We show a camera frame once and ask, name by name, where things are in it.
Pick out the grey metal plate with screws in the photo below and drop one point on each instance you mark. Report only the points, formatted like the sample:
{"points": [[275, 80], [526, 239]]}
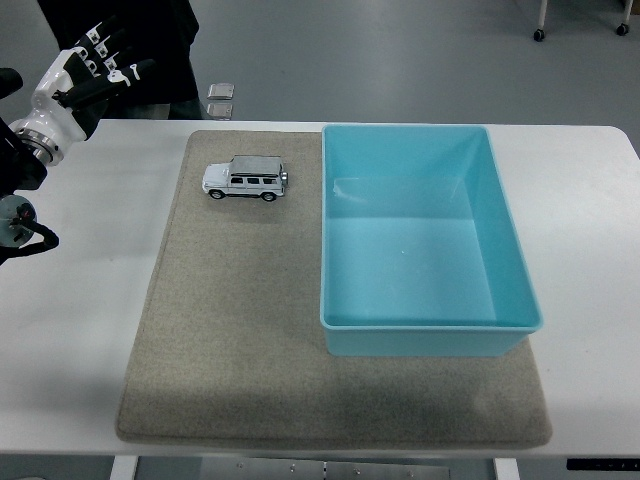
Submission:
{"points": [[325, 471]]}

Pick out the beige felt mat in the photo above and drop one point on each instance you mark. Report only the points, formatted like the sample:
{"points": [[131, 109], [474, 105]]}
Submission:
{"points": [[225, 325]]}

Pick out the white toy car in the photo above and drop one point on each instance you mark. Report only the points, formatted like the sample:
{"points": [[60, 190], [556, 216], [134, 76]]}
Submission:
{"points": [[245, 181]]}

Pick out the black table control panel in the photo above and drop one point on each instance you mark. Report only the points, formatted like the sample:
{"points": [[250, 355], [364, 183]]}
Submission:
{"points": [[602, 464]]}

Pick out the silver floor socket plate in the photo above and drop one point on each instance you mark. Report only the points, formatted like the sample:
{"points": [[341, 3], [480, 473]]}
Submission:
{"points": [[220, 111], [221, 90]]}

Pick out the white table leg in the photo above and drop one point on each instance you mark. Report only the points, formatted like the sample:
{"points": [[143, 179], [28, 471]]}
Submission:
{"points": [[506, 470], [123, 470]]}

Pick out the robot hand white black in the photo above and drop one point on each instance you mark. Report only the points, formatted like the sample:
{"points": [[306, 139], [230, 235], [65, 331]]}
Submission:
{"points": [[55, 117]]}

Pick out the white cart leg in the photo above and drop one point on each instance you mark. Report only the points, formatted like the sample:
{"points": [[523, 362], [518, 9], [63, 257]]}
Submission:
{"points": [[626, 11], [541, 12]]}

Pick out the blue plastic box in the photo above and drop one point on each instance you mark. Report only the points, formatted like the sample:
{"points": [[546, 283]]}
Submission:
{"points": [[410, 260]]}

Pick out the black caster wheel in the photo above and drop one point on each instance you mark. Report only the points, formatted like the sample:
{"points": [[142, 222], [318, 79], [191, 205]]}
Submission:
{"points": [[539, 35], [622, 29]]}

